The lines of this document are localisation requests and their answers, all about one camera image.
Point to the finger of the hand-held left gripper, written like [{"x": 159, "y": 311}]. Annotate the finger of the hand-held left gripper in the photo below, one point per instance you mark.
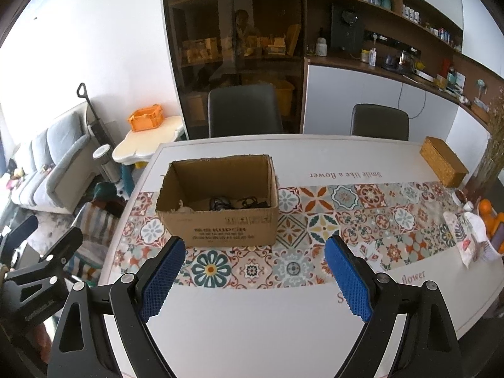
[
  {"x": 19, "y": 236},
  {"x": 59, "y": 252}
]

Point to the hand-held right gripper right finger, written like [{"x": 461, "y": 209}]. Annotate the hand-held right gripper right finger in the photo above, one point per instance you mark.
[{"x": 350, "y": 279}]

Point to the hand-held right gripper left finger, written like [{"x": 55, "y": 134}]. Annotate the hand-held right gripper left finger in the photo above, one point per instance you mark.
[{"x": 161, "y": 279}]

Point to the brown cardboard box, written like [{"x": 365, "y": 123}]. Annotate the brown cardboard box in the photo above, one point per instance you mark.
[{"x": 220, "y": 228}]

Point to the striped cloth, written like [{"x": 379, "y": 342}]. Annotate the striped cloth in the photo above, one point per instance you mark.
[{"x": 94, "y": 232}]

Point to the dark green cloth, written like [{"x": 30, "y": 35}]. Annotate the dark green cloth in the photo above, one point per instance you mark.
[{"x": 104, "y": 193}]

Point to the patterned table runner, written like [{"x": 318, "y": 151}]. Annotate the patterned table runner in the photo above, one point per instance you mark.
[{"x": 299, "y": 224}]

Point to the grey sofa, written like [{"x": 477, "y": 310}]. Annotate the grey sofa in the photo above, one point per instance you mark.
[{"x": 55, "y": 165}]

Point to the silver trash can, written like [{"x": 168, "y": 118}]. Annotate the silver trash can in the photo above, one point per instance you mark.
[{"x": 106, "y": 163}]

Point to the upright vacuum cleaner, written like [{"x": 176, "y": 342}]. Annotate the upright vacuum cleaner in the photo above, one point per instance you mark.
[{"x": 96, "y": 130}]

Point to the white printed paper bag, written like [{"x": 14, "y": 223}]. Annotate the white printed paper bag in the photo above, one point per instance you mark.
[{"x": 472, "y": 240}]

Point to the cream flower-shaped side table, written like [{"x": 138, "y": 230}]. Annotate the cream flower-shaped side table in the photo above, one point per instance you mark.
[{"x": 149, "y": 141}]

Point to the woven wicker box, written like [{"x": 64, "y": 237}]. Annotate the woven wicker box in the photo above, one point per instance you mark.
[{"x": 443, "y": 161}]

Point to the orange plastic basket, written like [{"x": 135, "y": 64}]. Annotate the orange plastic basket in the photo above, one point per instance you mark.
[{"x": 145, "y": 120}]

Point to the small dark grey chair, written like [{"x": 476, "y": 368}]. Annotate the small dark grey chair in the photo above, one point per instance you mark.
[{"x": 380, "y": 122}]

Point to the white lower cabinet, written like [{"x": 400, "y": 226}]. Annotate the white lower cabinet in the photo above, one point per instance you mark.
[{"x": 334, "y": 98}]

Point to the wide dark grey chair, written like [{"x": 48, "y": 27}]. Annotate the wide dark grey chair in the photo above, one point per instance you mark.
[{"x": 244, "y": 110}]

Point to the dried flower bunch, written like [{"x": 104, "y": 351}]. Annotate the dried flower bunch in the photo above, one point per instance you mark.
[{"x": 492, "y": 153}]

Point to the clear pump bottle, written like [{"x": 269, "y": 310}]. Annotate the clear pump bottle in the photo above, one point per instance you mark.
[{"x": 373, "y": 58}]

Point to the glass kettle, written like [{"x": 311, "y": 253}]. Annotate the glass kettle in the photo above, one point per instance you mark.
[{"x": 405, "y": 62}]

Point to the white jar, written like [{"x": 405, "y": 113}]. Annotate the white jar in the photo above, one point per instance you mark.
[{"x": 321, "y": 47}]

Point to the black countertop appliance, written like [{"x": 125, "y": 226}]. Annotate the black countertop appliance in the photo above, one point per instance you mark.
[{"x": 346, "y": 29}]

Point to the dark glass cabinet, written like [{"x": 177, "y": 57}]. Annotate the dark glass cabinet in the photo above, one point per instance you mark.
[{"x": 204, "y": 15}]

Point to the teal glass jar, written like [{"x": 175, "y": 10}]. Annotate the teal glass jar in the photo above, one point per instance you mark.
[{"x": 386, "y": 2}]

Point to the wooden wall shelf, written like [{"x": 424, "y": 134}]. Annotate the wooden wall shelf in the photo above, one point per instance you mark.
[{"x": 393, "y": 19}]

